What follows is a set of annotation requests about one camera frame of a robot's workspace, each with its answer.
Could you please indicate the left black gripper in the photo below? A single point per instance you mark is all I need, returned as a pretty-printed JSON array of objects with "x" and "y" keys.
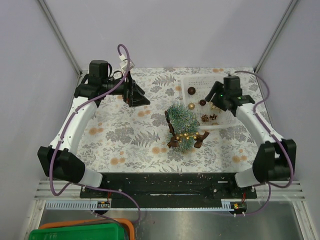
[{"x": 133, "y": 93}]

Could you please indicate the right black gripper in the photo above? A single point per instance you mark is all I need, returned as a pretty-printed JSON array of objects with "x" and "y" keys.
[{"x": 218, "y": 87}]

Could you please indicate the small green christmas tree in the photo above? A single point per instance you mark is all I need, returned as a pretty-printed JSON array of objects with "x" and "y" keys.
[{"x": 183, "y": 120}]

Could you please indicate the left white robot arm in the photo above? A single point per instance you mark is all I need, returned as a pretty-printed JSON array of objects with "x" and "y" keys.
[{"x": 59, "y": 160}]

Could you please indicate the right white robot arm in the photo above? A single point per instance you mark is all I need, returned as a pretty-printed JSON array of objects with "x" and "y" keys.
[{"x": 276, "y": 156}]

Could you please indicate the brown shiny bauble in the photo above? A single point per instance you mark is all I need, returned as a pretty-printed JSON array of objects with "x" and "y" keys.
[{"x": 191, "y": 90}]

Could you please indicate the small gold bauble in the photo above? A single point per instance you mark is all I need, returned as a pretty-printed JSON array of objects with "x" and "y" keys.
[{"x": 191, "y": 106}]

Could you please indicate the small pine cone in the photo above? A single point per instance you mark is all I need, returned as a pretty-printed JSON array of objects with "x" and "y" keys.
[{"x": 205, "y": 118}]

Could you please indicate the floral patterned table mat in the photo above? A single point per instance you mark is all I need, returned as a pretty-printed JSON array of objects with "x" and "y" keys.
[{"x": 119, "y": 138}]

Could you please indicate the orange plastic bin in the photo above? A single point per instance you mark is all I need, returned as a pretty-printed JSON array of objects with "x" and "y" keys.
[{"x": 125, "y": 223}]

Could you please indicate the green plastic bin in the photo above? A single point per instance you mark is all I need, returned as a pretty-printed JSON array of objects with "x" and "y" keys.
[{"x": 109, "y": 231}]

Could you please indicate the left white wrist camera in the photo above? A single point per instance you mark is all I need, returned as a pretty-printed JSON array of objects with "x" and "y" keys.
[{"x": 125, "y": 63}]

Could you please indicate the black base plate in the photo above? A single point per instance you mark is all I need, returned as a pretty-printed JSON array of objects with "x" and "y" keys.
[{"x": 169, "y": 190}]

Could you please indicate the white slotted cable duct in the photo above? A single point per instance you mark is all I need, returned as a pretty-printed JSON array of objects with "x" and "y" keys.
[{"x": 91, "y": 205}]

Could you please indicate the aluminium frame rail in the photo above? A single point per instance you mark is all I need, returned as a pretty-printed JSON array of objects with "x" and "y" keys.
[{"x": 292, "y": 193}]

